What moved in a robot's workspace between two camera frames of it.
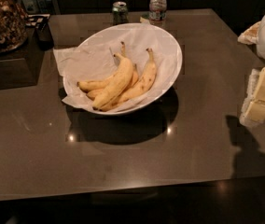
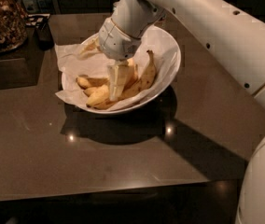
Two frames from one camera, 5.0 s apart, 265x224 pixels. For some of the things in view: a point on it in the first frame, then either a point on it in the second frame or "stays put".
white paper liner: (93, 59) stays put
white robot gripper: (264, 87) -> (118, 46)
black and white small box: (37, 21) stays put
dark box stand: (20, 67) stays put
